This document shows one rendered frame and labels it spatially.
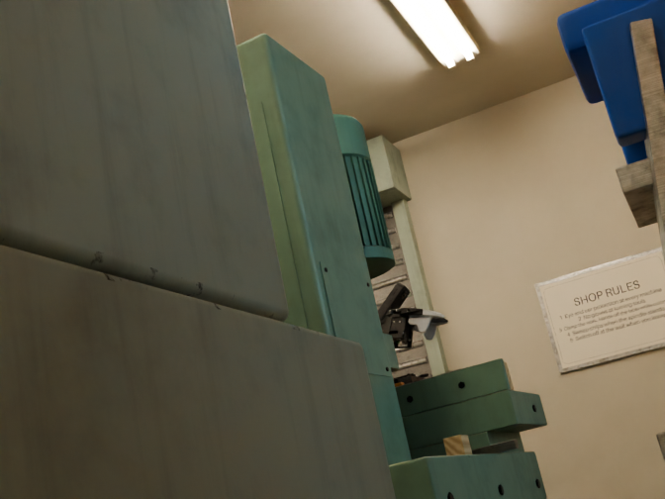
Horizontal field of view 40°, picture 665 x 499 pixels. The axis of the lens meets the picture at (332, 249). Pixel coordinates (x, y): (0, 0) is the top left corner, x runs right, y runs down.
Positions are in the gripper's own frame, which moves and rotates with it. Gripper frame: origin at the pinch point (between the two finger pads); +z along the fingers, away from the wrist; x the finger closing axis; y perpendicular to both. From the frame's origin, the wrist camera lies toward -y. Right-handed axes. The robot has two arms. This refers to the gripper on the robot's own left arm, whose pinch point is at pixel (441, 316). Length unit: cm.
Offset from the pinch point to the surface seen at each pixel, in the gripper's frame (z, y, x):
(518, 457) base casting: 35, 48, 45
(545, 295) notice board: -28, -106, -210
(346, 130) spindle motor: 3, -8, 71
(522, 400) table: 36, 39, 49
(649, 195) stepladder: 68, 45, 125
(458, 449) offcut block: 30, 52, 63
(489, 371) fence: 32, 37, 57
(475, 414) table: 29, 44, 55
